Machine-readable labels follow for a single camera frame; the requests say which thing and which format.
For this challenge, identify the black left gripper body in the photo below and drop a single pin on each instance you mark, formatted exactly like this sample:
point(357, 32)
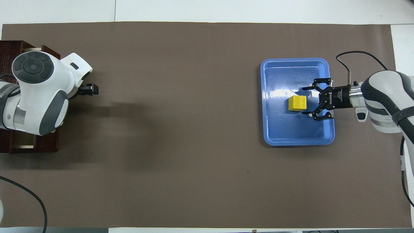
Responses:
point(81, 91)

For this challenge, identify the yellow block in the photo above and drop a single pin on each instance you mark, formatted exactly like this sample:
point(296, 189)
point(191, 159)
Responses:
point(297, 103)

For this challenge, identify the wooden drawer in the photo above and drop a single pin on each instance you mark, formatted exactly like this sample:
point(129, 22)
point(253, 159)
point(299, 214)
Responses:
point(48, 142)

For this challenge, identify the blue plastic tray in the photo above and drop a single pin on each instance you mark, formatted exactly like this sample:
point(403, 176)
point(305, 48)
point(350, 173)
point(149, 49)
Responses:
point(291, 132)

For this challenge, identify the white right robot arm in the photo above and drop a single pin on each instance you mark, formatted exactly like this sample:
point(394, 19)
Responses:
point(385, 97)

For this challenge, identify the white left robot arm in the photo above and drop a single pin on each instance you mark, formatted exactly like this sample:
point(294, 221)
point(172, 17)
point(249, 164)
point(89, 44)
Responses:
point(38, 87)

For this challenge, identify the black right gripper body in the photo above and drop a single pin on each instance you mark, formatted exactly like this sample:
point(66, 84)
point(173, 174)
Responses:
point(338, 97)

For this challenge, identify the brown table mat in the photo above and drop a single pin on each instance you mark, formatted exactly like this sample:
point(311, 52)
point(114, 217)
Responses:
point(181, 129)

